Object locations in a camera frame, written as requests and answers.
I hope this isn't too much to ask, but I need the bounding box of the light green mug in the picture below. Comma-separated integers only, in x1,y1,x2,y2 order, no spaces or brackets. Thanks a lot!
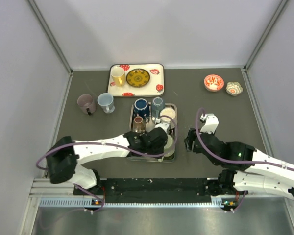
163,135,175,158

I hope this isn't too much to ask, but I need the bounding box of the cream white mug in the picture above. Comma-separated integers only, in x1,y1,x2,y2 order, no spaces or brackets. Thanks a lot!
160,107,177,129

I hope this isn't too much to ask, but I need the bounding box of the light blue mug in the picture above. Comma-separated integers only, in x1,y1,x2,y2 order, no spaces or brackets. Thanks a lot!
97,93,115,114

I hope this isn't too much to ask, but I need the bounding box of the purple mug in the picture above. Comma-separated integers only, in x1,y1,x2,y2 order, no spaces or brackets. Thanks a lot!
77,94,97,116

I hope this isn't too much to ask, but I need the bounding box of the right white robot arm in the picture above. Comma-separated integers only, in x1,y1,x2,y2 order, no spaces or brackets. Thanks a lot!
184,128,294,200

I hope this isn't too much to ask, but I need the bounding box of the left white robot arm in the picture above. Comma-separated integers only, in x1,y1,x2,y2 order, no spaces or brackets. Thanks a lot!
46,127,168,194

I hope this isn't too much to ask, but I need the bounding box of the grey-blue mug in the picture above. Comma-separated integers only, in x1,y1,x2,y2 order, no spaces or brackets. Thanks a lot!
151,97,165,119

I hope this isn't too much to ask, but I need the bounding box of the dark blue mug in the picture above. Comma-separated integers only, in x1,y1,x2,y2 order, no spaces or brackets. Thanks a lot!
134,98,150,118

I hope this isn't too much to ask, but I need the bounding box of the yellow mug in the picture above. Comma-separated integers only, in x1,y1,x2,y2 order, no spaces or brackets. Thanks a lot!
110,67,126,87

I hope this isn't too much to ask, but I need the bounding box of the brown ribbed cup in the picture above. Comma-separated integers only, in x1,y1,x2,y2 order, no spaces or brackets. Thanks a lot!
132,116,146,133

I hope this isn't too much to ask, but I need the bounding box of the silver metal tray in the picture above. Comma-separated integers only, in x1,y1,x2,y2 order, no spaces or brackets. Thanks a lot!
129,103,178,163

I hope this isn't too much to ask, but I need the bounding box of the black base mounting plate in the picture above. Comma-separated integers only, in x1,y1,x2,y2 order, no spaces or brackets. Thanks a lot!
73,177,238,204

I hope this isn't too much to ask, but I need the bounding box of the strawberry pattern white tray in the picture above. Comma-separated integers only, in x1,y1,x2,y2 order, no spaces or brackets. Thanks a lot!
107,63,165,97

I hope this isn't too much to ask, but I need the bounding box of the small flower-shaped bowl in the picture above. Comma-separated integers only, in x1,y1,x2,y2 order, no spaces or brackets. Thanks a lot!
226,82,243,96

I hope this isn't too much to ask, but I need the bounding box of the orange patterned bowl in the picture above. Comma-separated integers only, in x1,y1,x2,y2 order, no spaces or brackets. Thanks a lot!
204,74,224,92

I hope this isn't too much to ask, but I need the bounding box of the yellow patterned small plate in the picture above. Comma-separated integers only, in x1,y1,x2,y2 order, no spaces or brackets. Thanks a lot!
126,69,150,88

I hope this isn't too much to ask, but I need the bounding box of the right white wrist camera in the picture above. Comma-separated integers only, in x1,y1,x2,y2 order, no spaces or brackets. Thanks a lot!
199,114,219,135

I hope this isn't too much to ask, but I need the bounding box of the grey slotted cable duct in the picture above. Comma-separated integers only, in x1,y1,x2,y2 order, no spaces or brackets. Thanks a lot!
39,197,239,208

